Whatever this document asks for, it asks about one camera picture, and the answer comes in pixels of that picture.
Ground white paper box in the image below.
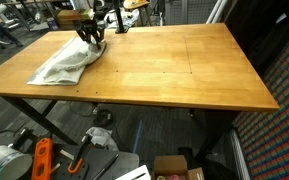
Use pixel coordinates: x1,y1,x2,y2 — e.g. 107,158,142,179
115,164,152,180

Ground open cardboard box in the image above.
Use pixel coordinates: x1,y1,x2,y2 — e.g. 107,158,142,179
150,154,206,180

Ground black clamp tool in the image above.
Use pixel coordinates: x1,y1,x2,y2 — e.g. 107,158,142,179
9,127,35,151

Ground black vertical stand pole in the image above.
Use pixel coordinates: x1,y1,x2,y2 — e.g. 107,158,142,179
113,0,131,35

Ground dark perforated board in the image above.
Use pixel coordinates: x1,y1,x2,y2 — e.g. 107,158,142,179
50,146,140,180

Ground white pipe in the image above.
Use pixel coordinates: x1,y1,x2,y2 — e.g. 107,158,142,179
205,0,224,24
213,0,234,24

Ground crumpled white cloth on stool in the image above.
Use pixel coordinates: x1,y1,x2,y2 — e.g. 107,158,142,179
103,8,140,30

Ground white woven cloth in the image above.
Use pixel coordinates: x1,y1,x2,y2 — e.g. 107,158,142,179
38,35,108,85

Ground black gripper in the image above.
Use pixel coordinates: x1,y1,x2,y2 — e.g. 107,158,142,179
76,19,106,51

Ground black rod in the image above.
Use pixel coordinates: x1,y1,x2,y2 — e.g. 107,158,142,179
92,153,120,180

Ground crumpled grey plastic bag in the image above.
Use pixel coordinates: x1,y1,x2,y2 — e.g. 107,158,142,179
85,126,120,152

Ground orange handled clamp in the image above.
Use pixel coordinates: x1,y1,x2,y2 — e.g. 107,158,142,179
66,133,94,175

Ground coiled black floor cable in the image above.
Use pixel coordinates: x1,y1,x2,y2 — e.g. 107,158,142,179
93,107,114,128

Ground round wooden stool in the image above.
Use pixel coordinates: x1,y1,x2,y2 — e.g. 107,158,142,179
122,0,151,26

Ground black floor bag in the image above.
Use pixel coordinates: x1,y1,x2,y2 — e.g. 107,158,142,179
178,146,239,180

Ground silver floor rail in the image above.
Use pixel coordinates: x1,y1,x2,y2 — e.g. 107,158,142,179
229,127,252,180

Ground white bucket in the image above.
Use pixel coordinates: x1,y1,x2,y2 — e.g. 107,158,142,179
0,144,34,180

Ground orange spirit level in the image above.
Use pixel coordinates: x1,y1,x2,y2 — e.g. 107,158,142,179
30,137,54,180

